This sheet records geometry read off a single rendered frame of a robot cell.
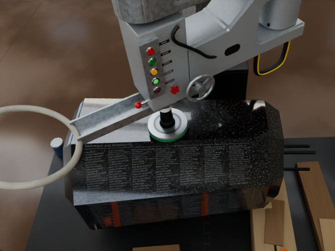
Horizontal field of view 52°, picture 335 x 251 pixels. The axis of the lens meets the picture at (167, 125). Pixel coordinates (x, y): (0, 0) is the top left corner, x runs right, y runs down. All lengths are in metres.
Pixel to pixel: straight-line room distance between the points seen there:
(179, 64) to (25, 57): 2.96
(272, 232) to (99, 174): 1.11
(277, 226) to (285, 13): 1.27
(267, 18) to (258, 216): 1.23
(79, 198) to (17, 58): 2.55
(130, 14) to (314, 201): 1.83
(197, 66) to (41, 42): 3.03
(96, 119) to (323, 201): 1.65
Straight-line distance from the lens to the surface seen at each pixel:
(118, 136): 1.90
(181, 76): 1.50
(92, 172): 1.95
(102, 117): 1.66
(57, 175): 1.43
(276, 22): 1.75
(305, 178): 2.66
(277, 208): 2.37
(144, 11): 1.25
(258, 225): 2.31
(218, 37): 1.51
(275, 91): 3.28
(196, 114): 1.93
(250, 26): 1.60
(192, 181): 1.86
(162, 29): 1.31
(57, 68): 3.88
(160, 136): 1.78
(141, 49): 1.29
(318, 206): 2.57
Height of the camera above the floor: 2.30
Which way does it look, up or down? 50 degrees down
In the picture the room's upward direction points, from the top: 9 degrees counter-clockwise
